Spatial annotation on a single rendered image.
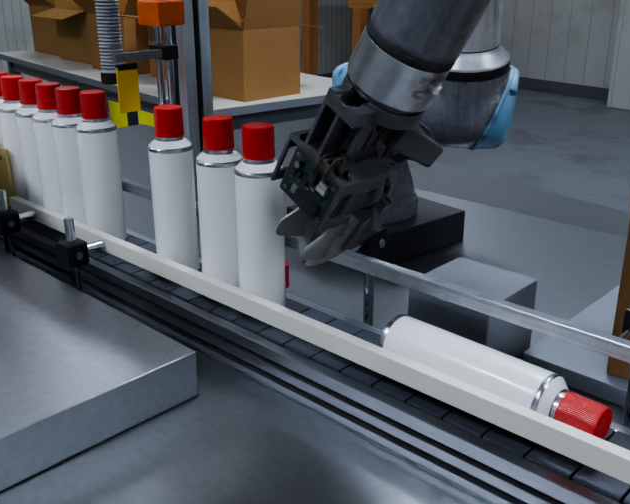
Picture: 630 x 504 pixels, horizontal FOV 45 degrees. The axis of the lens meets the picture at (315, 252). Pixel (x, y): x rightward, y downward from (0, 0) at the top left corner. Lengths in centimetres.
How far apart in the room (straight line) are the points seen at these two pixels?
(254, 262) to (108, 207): 30
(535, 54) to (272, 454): 771
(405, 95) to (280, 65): 222
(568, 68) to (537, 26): 55
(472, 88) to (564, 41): 702
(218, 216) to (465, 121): 41
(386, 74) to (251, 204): 25
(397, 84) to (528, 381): 26
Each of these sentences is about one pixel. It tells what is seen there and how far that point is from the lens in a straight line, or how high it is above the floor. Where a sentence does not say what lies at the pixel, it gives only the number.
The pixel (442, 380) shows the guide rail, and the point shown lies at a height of 91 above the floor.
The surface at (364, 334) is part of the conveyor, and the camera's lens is 79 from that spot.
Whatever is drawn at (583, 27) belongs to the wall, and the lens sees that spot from 796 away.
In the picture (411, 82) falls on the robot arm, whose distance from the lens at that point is 59.
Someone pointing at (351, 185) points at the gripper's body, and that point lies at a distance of 62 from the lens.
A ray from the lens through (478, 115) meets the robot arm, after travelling 108.
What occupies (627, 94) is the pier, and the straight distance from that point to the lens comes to 746.
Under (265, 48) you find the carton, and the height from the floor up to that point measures 96.
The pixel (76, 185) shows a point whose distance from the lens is 107.
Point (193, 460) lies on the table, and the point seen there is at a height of 83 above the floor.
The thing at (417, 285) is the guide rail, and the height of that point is 95.
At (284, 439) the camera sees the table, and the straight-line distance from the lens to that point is 72.
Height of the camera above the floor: 124
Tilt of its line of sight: 21 degrees down
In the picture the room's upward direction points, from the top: straight up
